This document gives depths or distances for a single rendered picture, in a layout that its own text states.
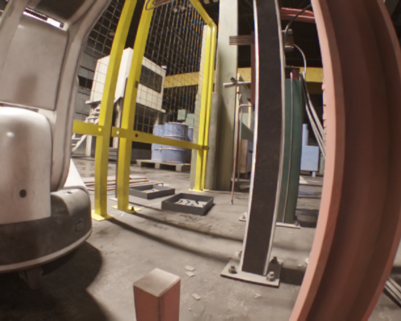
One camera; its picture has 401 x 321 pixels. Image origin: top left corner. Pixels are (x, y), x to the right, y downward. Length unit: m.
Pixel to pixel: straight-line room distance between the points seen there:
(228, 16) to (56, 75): 2.48
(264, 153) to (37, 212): 0.54
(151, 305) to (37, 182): 0.31
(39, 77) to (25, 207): 0.26
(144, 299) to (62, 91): 0.41
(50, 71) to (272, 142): 0.55
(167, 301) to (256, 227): 0.36
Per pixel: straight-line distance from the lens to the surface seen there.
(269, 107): 0.54
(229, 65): 2.37
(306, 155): 6.44
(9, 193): 0.43
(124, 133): 1.08
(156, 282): 0.26
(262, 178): 0.52
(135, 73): 1.18
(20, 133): 0.43
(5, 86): 0.45
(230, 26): 2.67
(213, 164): 2.05
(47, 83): 0.48
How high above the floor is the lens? 0.32
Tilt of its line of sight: 1 degrees down
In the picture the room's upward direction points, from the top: 4 degrees clockwise
